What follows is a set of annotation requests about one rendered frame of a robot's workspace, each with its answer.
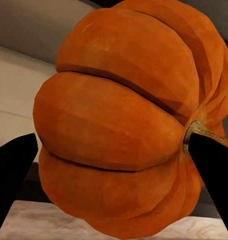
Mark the pumpkin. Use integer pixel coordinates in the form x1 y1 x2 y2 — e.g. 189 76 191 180
33 0 228 240

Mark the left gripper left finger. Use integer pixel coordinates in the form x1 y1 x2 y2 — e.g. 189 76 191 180
0 133 38 229

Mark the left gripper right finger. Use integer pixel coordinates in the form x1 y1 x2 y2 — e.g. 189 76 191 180
188 133 228 230

